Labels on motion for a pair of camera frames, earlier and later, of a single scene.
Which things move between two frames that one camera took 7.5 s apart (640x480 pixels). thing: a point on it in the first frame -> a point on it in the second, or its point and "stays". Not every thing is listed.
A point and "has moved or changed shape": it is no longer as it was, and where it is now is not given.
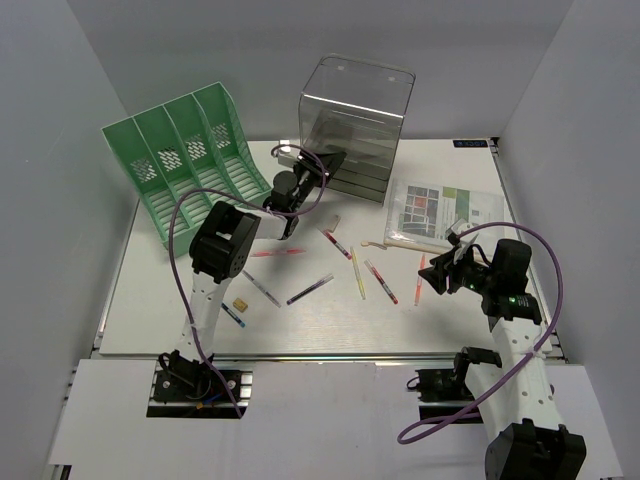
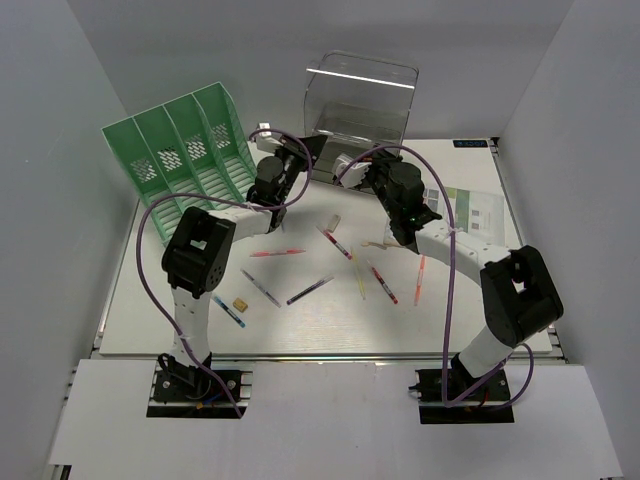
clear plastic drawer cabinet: [357, 107] has moved or changed shape
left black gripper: [316, 168] -> [294, 147]
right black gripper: [437, 274] -> [381, 159]
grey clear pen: [261, 288] stays
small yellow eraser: [240, 304] stays
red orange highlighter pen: [278, 252] stays
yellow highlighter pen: [358, 274] stays
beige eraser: [333, 222] stays
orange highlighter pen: [420, 280] stays
